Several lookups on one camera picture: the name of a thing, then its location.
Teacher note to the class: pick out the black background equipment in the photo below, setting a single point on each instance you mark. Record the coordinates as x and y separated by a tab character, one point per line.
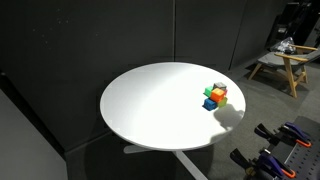
296	20

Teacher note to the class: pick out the orange block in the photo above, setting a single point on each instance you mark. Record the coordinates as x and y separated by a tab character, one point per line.
217	95

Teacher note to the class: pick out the crumpled clear plastic bag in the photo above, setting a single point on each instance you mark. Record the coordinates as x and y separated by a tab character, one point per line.
283	45

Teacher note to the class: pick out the small green block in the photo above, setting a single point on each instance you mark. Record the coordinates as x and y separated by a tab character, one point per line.
208	90

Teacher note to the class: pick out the white table base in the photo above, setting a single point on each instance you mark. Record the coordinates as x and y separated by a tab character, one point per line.
186	160

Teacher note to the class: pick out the wooden chair with grey cushion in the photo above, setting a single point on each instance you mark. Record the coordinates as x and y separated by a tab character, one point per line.
286	61

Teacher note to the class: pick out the lime green block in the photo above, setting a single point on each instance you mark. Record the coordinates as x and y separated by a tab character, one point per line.
223	102

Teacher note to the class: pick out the purple and black clamp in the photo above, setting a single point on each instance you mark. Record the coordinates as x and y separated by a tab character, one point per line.
266	163
290	131

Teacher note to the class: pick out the blue block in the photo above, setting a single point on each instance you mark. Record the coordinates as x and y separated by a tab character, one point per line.
210	104

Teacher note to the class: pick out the grey block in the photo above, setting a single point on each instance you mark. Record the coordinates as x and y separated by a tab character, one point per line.
220	85

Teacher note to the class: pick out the magenta pink block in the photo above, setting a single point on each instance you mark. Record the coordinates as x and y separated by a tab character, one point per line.
226	91

